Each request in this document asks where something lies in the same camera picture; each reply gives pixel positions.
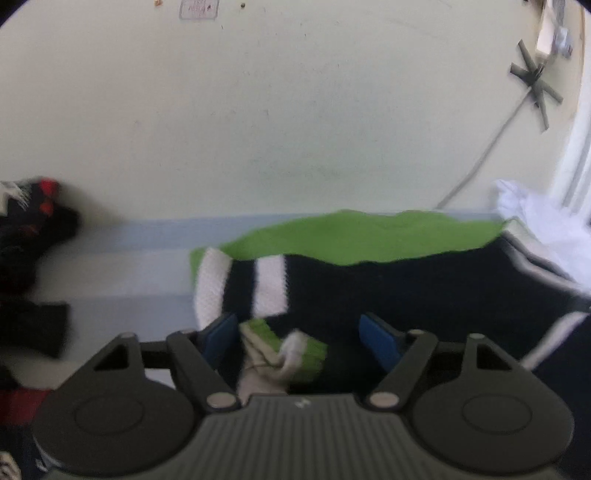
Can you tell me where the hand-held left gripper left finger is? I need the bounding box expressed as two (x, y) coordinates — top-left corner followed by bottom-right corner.
(92, 313), (242, 412)

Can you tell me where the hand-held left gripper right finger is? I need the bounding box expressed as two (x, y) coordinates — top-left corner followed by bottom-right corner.
(359, 313), (523, 412)

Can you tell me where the green and black knit sweater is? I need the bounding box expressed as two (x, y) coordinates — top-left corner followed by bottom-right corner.
(189, 210), (591, 416)

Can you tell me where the blue striped bed sheet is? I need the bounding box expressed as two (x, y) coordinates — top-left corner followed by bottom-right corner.
(0, 210), (511, 416)

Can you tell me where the white shirt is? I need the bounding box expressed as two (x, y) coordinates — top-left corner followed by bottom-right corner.
(489, 179), (591, 292)

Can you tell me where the black tape cross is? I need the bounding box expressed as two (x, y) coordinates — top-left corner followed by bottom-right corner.
(510, 40), (564, 133)

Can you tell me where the white power strip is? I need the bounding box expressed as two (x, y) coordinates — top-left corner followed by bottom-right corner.
(536, 0), (574, 59)

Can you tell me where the grey power cable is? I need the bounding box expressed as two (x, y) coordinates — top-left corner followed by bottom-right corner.
(434, 62), (546, 210)

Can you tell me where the white window frame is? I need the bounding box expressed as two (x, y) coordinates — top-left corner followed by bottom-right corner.
(549, 7), (591, 214)

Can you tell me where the pink wall sticker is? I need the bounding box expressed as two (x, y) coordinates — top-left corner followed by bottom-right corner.
(179, 0), (219, 20)

